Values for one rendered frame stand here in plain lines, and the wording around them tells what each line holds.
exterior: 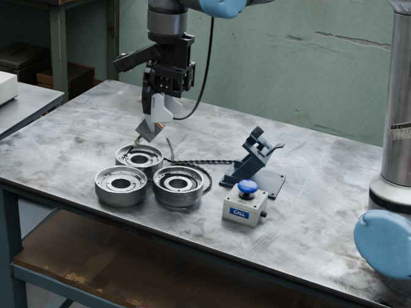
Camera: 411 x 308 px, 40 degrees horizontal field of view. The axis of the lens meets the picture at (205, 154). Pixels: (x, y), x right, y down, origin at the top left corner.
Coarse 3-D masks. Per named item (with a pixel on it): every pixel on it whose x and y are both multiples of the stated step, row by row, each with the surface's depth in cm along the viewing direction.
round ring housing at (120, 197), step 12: (108, 168) 120; (120, 168) 121; (132, 168) 120; (96, 180) 115; (108, 180) 117; (120, 180) 119; (132, 180) 118; (144, 180) 118; (96, 192) 115; (108, 192) 112; (120, 192) 112; (132, 192) 113; (144, 192) 116; (108, 204) 114; (120, 204) 114; (132, 204) 115
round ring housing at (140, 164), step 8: (144, 144) 130; (120, 152) 128; (152, 152) 129; (160, 152) 127; (128, 160) 125; (136, 160) 128; (144, 160) 128; (160, 160) 124; (136, 168) 121; (144, 168) 121; (152, 168) 122; (160, 168) 125; (152, 176) 124
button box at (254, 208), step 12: (240, 192) 114; (264, 192) 115; (228, 204) 112; (240, 204) 111; (252, 204) 111; (264, 204) 115; (228, 216) 113; (240, 216) 112; (252, 216) 111; (264, 216) 113
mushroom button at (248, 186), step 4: (244, 180) 113; (248, 180) 113; (240, 184) 112; (244, 184) 112; (248, 184) 112; (252, 184) 112; (256, 184) 113; (240, 188) 111; (244, 188) 111; (248, 188) 111; (252, 188) 111; (256, 188) 112; (244, 192) 113; (248, 192) 111; (252, 192) 111
